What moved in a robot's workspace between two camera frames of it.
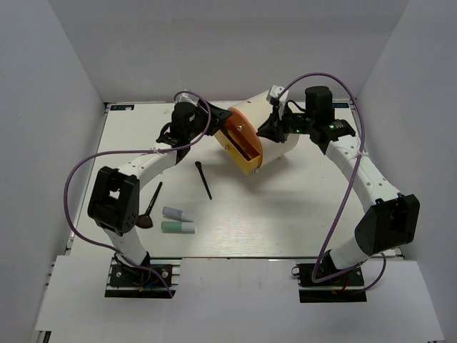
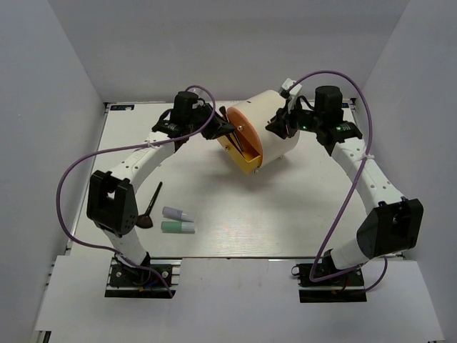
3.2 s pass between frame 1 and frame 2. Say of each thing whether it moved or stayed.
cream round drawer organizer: stayed
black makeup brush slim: moved
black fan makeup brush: stayed
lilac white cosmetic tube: stayed
